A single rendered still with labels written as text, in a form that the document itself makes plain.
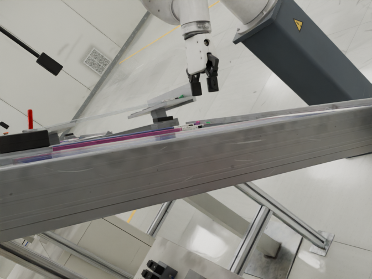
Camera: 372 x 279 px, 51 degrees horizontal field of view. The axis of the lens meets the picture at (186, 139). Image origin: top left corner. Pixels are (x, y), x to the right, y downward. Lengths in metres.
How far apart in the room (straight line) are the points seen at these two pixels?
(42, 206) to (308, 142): 0.32
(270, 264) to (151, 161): 1.35
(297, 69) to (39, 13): 7.81
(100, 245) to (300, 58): 1.20
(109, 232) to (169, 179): 1.54
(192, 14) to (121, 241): 1.20
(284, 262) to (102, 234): 0.83
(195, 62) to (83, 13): 8.06
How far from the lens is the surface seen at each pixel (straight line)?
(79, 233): 1.90
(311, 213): 1.71
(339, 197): 1.66
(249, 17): 1.38
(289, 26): 1.38
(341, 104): 0.71
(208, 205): 1.49
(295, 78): 1.49
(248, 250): 1.36
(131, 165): 0.39
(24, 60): 8.66
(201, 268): 0.94
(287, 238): 1.71
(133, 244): 1.98
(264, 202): 1.37
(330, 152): 0.54
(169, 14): 1.19
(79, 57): 8.85
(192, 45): 1.12
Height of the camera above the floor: 1.14
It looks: 22 degrees down
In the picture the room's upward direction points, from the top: 53 degrees counter-clockwise
